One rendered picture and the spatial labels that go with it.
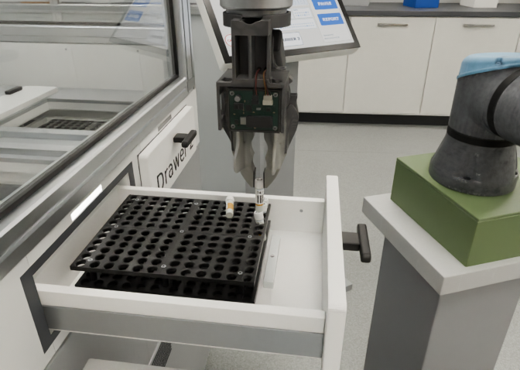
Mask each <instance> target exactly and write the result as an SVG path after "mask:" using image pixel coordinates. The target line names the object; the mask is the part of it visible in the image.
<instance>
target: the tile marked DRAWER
mask: <svg viewBox="0 0 520 370"><path fill-rule="evenodd" d="M282 38H283V43H284V47H286V46H300V45H304V43H303V40H302V38H301V35H300V33H299V32H293V33H283V34H282Z"/></svg>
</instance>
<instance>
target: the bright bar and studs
mask: <svg viewBox="0 0 520 370"><path fill-rule="evenodd" d="M280 241H281V236H280V235H272V237H271V241H270V246H269V253H268V258H267V263H266V267H265V275H264V279H263V288H268V289H273V286H274V282H275V272H276V266H277V262H278V256H279V246H280Z"/></svg>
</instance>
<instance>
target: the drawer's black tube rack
mask: <svg viewBox="0 0 520 370"><path fill-rule="evenodd" d="M215 204H218V205H215ZM151 205H152V206H151ZM162 206H165V207H162ZM239 206H242V207H239ZM186 207H188V208H186ZM125 208H127V209H125ZM201 208H205V209H201ZM213 209H217V210H213ZM148 210H150V211H148ZM171 211H175V212H171ZM249 211H252V212H251V213H249ZM184 212H187V213H184ZM254 212H255V203H249V202H237V201H234V211H233V217H232V218H227V217H226V216H222V215H226V201H225V200H204V199H192V198H180V197H157V196H146V195H134V194H129V195H128V196H127V197H126V199H125V200H124V201H123V202H122V204H121V205H120V206H119V207H118V209H117V210H116V211H115V212H114V213H113V215H112V216H111V217H110V218H109V219H108V221H107V222H106V223H105V224H104V225H103V227H102V228H101V229H100V231H99V232H98V233H97V234H96V235H95V236H94V237H93V238H92V240H91V241H90V242H89V243H88V245H87V246H86V247H85V248H84V250H83V251H82V252H81V253H80V254H79V255H78V257H77V258H76V259H75V260H74V261H73V263H72V264H71V265H70V270H75V271H84V274H83V275H82V276H81V277H80V278H79V279H78V281H77V282H76V284H75V287H81V288H90V289H106V290H114V291H122V292H130V293H146V294H155V295H163V296H178V297H186V298H195V299H203V300H219V301H228V302H235V303H251V304H255V302H256V298H257V293H258V286H259V282H260V278H261V274H262V267H263V262H264V258H265V251H266V247H267V243H268V239H269V232H270V228H271V221H270V220H268V224H267V228H266V232H265V234H266V240H265V241H264V243H263V246H262V253H261V258H260V261H259V265H258V271H257V276H256V280H255V286H239V285H238V279H239V276H240V275H241V274H242V272H241V267H242V264H243V261H244V257H245V253H246V249H247V246H248V241H249V238H251V237H252V236H251V235H250V234H251V230H252V226H253V223H254V220H255V216H254ZM122 213H124V214H122ZM200 213H201V214H200ZM210 214H214V215H210ZM235 216H240V217H235ZM247 217H251V218H247ZM116 218H119V219H116ZM106 231H109V232H107V233H105V232H106ZM103 237H105V238H103ZM99 238H102V239H99ZM98 243H100V244H99V245H96V244H98ZM91 250H95V251H93V252H89V251H91ZM85 257H90V258H88V259H83V258H85ZM80 264H84V265H83V266H78V265H80Z"/></svg>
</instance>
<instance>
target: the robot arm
mask: <svg viewBox="0 0 520 370"><path fill-rule="evenodd" d="M220 6H221V7H222V8H223V9H226V11H223V26H226V27H230V28H231V57H232V68H228V69H227V70H226V71H225V72H224V74H223V75H222V76H221V77H220V78H219V79H218V80H217V82H216V89H217V120H218V130H221V129H222V128H224V130H225V132H226V134H227V136H228V138H229V139H230V141H231V150H232V153H233V156H234V171H235V172H236V173H239V172H241V175H242V176H243V177H244V179H245V180H246V182H247V183H248V184H249V186H250V187H255V175H256V167H255V165H254V163H253V156H254V154H255V152H254V150H253V148H252V145H251V141H252V140H253V138H254V136H255V133H256V132H264V139H265V141H266V143H267V145H268V151H267V153H266V155H265V161H266V164H267V166H266V168H265V169H264V172H263V188H267V187H268V186H269V185H270V184H271V183H272V182H273V180H274V179H275V178H276V176H277V175H278V173H279V170H280V168H281V166H282V163H283V161H284V159H285V157H286V153H287V150H288V148H289V145H290V143H291V141H292V139H293V136H294V135H295V133H296V130H297V126H298V121H299V109H298V105H297V97H298V94H297V93H291V89H290V85H289V84H290V83H292V82H293V78H292V77H291V76H290V75H289V70H287V69H286V55H285V49H284V43H283V38H282V31H281V30H280V29H277V28H283V27H287V26H291V11H289V10H287V9H289V8H291V7H292V6H293V0H220ZM516 145H517V146H520V53H475V54H471V55H469V56H467V57H465V58H464V60H463V61H462V63H461V66H460V72H459V74H458V75H457V85H456V89H455V93H454V96H453V103H452V108H451V112H450V118H449V122H448V126H447V131H446V134H445V136H444V138H443V140H442V142H441V143H440V145H439V147H438V149H437V151H436V153H435V154H434V155H433V156H432V158H431V160H430V164H429V175H430V176H431V177H432V178H433V179H434V180H435V181H436V182H437V183H439V184H441V185H443V186H445V187H447V188H449V189H451V190H455V191H458V192H461V193H464V194H470V195H475V196H483V197H495V196H501V195H505V194H509V193H511V192H512V191H513V190H514V189H515V187H516V184H517V181H518V158H517V149H516Z"/></svg>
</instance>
